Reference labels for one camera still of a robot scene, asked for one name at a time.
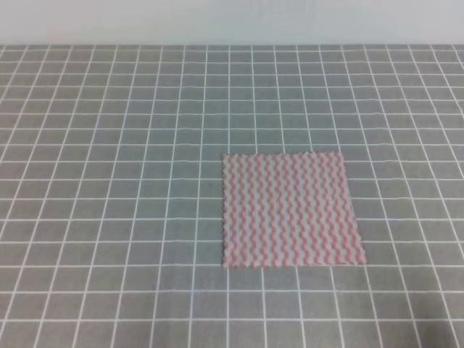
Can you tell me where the pink white wavy towel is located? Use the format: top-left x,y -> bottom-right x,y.
222,152 -> 367,268

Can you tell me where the grey grid tablecloth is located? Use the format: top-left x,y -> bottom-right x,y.
1,44 -> 463,347

